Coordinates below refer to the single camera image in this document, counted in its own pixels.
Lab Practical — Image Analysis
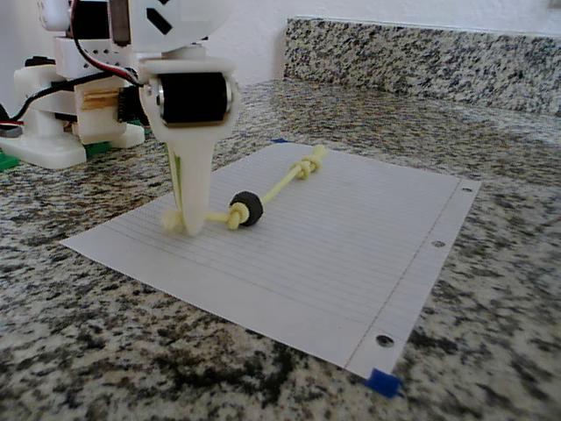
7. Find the black hex nut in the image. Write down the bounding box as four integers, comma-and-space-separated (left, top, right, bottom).
228, 190, 266, 228

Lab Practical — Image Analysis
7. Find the yellow knotted rope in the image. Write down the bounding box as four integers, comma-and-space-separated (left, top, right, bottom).
160, 145, 329, 236

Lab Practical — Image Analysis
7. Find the lined white paper sheet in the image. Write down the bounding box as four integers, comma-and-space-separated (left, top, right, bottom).
60, 142, 482, 381

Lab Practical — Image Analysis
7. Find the speckled granite backsplash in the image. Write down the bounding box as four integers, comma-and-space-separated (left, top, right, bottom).
283, 16, 561, 118

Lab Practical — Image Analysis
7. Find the black red servo cable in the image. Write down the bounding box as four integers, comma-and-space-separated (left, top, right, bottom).
69, 0, 146, 87

